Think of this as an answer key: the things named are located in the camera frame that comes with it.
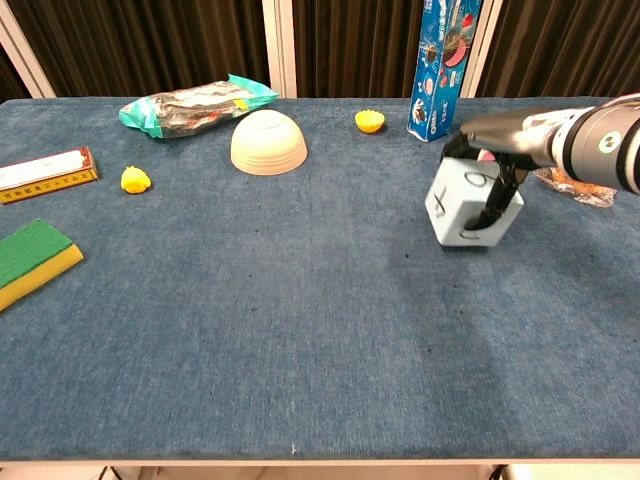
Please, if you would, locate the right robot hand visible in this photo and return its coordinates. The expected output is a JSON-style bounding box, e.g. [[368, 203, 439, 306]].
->
[[442, 107, 576, 232]]

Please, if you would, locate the light blue numbered foam cube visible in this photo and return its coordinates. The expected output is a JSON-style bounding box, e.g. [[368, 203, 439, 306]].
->
[[424, 155, 525, 248]]

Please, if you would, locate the bread in clear plastic wrap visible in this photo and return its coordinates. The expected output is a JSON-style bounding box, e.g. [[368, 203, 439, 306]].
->
[[533, 167, 615, 208]]

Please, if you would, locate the blue Oreo cookie box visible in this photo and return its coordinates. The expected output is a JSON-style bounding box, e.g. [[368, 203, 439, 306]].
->
[[406, 0, 485, 144]]

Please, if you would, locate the yellow toy far centre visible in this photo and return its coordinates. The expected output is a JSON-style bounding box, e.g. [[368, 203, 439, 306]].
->
[[354, 109, 386, 135]]

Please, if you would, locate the overturned beige bowl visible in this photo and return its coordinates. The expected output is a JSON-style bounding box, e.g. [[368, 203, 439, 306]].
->
[[230, 109, 309, 177]]

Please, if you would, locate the blue table cloth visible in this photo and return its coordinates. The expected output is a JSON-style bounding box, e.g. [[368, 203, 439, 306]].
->
[[0, 96, 640, 461]]

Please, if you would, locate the teal snack bag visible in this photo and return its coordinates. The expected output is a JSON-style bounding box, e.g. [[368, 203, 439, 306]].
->
[[118, 73, 281, 139]]

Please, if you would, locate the yellow toy chick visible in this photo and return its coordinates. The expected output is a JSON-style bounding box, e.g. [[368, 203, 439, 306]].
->
[[120, 165, 153, 195]]

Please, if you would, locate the green and yellow sponge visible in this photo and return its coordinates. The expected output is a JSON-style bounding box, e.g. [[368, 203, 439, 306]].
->
[[0, 218, 85, 313]]

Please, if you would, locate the white partition frame post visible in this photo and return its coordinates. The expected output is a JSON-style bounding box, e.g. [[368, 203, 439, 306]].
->
[[0, 0, 57, 99], [261, 0, 298, 99], [459, 0, 504, 99]]

